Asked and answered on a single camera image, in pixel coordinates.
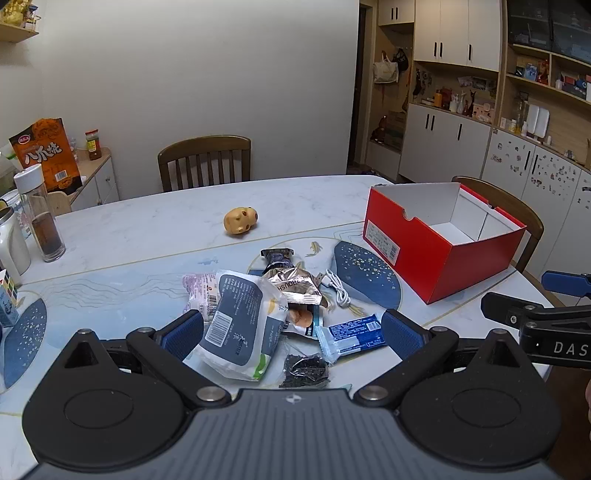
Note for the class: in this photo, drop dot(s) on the pink snack packet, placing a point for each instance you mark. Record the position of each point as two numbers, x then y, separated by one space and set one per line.
198 290

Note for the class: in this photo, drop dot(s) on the grey white snack bag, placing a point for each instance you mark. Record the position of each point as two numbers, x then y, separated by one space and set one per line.
235 314

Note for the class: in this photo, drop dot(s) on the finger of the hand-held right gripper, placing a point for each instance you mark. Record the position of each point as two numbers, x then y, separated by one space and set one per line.
565 284
508 311

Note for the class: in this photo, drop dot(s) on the blue printed table mat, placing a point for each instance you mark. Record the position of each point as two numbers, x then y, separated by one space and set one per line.
115 295

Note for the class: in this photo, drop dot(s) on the yellow bottle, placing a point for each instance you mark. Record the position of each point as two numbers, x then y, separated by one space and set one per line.
437 98

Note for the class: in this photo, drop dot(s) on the red shoe box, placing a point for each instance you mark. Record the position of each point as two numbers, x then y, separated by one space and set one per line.
415 249

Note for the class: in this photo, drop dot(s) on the white rectangular bottle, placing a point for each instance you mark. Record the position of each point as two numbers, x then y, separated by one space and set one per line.
543 123
532 120

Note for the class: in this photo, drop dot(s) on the wooden slat-back chair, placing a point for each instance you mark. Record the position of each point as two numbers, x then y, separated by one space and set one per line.
508 203
203 159

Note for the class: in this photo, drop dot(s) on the orange snack bag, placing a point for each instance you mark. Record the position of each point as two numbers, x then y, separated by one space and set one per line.
46 152

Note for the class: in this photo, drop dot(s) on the white tote bag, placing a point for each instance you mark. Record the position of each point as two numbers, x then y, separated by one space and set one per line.
385 69

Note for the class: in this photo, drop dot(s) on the dark snack bar packet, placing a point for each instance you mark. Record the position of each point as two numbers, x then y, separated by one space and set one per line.
277 261

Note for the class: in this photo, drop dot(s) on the wooden open shelving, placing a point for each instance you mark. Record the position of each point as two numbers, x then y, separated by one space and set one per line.
554 92

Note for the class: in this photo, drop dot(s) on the blue white wafer packet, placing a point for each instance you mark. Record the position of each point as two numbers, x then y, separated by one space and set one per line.
351 337

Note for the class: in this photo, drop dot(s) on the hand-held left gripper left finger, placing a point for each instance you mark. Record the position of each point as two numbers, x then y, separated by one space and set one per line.
184 332

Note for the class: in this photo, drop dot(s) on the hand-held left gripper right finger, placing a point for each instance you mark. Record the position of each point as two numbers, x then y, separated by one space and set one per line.
401 334

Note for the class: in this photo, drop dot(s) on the white upper cabinet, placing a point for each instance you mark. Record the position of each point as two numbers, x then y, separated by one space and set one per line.
455 32

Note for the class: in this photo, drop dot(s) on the black seaweed packet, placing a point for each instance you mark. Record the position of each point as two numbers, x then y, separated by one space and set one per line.
304 369

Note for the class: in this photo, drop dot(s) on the glass bottle with white cap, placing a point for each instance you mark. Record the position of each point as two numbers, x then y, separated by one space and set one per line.
41 221

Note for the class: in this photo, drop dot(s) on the red-capped sauce bottle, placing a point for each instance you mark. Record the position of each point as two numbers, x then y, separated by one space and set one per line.
93 145

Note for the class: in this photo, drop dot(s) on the silver foil snack packet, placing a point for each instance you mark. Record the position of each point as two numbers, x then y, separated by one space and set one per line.
295 284

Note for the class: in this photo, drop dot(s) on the white side cabinet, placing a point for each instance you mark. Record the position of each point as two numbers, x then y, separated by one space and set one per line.
94 180

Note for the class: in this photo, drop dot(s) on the white lower cabinet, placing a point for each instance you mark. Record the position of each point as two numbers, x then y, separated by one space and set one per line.
443 143

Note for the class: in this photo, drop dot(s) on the yellow pig toy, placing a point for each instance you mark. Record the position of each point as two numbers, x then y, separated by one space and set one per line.
240 220

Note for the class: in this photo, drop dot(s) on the wooden wall shelf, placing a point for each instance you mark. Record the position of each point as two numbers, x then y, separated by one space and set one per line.
18 30

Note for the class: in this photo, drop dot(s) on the small milk carton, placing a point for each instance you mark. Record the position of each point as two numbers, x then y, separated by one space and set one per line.
8 300

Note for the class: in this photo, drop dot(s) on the orange pastry snack packet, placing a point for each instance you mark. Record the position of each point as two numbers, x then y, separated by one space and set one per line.
300 318

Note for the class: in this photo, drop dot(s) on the white kettle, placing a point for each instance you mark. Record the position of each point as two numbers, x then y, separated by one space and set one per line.
11 244

